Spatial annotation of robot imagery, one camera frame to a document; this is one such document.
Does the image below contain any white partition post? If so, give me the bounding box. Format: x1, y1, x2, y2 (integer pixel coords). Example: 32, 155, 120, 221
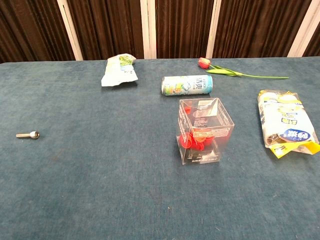
56, 0, 84, 61
205, 0, 222, 60
139, 0, 157, 60
286, 0, 320, 58

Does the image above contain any red tulip with green stem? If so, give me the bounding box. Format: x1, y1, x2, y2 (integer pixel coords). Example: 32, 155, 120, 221
197, 57, 290, 80

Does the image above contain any white yellow snack package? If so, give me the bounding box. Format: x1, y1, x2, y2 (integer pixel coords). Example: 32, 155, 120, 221
256, 89, 320, 160

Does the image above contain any small silver bolt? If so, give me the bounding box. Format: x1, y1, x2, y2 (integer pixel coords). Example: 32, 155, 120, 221
15, 130, 40, 139

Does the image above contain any dark brown curtain panel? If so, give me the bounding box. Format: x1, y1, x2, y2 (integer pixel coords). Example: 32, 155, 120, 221
0, 0, 76, 64
302, 22, 320, 58
154, 0, 215, 60
66, 0, 145, 60
212, 0, 313, 59

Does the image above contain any clear plastic box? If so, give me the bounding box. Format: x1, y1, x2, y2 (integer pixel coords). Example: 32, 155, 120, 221
176, 97, 235, 166

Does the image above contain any red plastic bottle cap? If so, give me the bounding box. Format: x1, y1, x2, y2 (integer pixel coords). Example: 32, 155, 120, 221
190, 136, 206, 151
177, 134, 194, 151

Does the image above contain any blue velvet table cover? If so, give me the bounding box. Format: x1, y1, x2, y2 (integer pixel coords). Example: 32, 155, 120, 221
0, 57, 320, 240

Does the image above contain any light blue drink can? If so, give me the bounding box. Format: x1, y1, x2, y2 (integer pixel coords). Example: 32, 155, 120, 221
161, 74, 214, 97

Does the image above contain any white green snack bag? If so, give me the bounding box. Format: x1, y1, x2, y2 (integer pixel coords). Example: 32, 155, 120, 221
100, 53, 139, 87

